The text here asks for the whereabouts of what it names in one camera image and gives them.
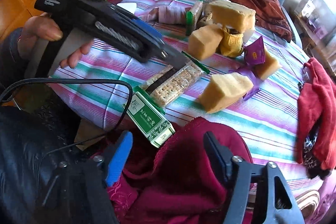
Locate wooden desk with clutter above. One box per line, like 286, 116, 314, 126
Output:
284, 0, 335, 79

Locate yellow sponge block front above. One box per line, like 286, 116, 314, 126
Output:
198, 72, 253, 114

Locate magenta fleece garment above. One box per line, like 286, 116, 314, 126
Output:
107, 117, 252, 223

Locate pink sock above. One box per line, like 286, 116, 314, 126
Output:
138, 6, 191, 25

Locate black cable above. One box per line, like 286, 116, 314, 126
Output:
0, 77, 134, 154

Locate striped bed sheet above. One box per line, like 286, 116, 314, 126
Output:
48, 0, 336, 219

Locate yellow sock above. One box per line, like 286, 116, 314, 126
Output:
219, 28, 244, 58

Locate large yellow sponge block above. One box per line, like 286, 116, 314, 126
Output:
208, 0, 256, 34

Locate white sponge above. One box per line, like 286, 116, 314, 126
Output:
117, 3, 137, 14

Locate red cloth garment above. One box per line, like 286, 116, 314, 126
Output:
296, 58, 335, 180

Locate green white patterned box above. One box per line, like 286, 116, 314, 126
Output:
123, 92, 175, 148

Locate person's left hand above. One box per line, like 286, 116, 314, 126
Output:
17, 13, 93, 69

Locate clear cracker pack green ends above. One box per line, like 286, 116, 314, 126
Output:
133, 52, 210, 114

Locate black leather jacket sleeve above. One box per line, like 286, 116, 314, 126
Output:
1, 28, 81, 223

